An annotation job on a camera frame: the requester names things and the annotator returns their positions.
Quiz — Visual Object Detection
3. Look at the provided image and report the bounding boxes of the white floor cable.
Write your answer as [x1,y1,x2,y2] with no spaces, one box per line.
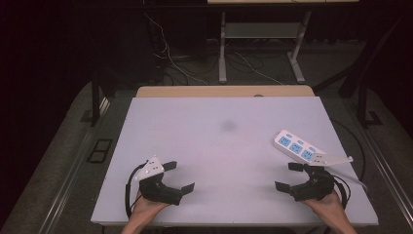
[234,52,284,86]
[143,12,209,86]

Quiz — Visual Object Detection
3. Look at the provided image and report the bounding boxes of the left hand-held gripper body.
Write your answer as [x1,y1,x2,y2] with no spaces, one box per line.
[133,155,183,207]

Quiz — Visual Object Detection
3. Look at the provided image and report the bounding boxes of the grey metal table frame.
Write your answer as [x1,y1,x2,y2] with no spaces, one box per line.
[218,11,312,85]

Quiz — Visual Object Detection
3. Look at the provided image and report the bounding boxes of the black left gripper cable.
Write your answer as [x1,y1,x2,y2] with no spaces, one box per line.
[125,161,149,219]

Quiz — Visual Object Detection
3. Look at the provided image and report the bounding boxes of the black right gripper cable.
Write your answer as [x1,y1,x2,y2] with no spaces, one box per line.
[330,175,353,210]

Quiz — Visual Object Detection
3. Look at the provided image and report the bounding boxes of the black metal stand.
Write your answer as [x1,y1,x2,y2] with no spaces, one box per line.
[90,71,102,128]
[356,77,384,129]

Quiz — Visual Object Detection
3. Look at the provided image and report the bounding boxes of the white power strip cable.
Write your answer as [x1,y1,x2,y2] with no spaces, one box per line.
[325,165,369,191]

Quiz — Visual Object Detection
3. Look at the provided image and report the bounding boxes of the person's right hand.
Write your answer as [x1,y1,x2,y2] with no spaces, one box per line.
[300,189,348,222]

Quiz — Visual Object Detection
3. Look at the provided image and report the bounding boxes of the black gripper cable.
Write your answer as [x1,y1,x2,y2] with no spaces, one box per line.
[330,175,353,210]
[125,161,149,219]

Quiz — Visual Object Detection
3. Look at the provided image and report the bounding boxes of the metal floor rail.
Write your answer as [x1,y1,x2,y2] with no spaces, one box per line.
[38,97,111,234]
[355,123,413,225]

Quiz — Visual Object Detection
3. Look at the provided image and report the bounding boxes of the black floor cable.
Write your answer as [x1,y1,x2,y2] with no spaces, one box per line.
[330,118,367,182]

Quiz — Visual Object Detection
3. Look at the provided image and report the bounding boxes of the white power strip blue sockets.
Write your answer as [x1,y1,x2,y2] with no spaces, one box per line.
[272,129,326,166]

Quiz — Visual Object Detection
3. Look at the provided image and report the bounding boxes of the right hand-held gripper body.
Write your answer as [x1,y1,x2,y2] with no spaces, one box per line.
[290,153,355,203]

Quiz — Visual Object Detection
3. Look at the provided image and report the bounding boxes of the black floor socket frame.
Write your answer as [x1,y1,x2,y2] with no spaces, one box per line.
[86,138,114,164]

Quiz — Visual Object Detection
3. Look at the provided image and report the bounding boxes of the person's left hand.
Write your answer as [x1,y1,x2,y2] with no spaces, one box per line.
[131,189,171,225]

